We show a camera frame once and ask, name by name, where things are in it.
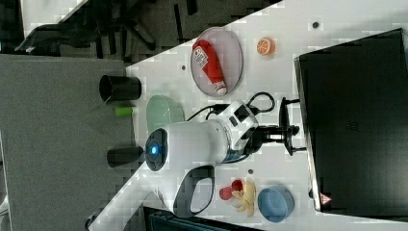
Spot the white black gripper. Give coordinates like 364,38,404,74
217,100,299,163

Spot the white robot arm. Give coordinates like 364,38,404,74
145,100,299,218

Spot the black toaster oven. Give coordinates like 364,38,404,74
294,28,408,221

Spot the red toy cherry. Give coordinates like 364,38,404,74
232,180,243,191

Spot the peeled toy banana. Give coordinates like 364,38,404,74
232,181,256,217

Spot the red toy strawberry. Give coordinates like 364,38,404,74
219,187,232,200

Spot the blue bowl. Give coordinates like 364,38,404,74
258,185,294,223

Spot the orange slice toy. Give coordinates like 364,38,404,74
257,38,275,56

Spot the grey round plate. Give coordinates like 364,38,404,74
191,27,242,97

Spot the red ketchup bottle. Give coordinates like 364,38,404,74
191,39,227,96

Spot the green perforated colander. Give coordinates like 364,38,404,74
146,95,185,132

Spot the dark blue bin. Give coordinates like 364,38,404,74
147,213,258,231

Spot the black cylinder cup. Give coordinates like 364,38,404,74
99,75,142,102

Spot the black office chair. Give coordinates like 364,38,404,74
15,0,158,62

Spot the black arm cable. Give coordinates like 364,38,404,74
186,91,277,122

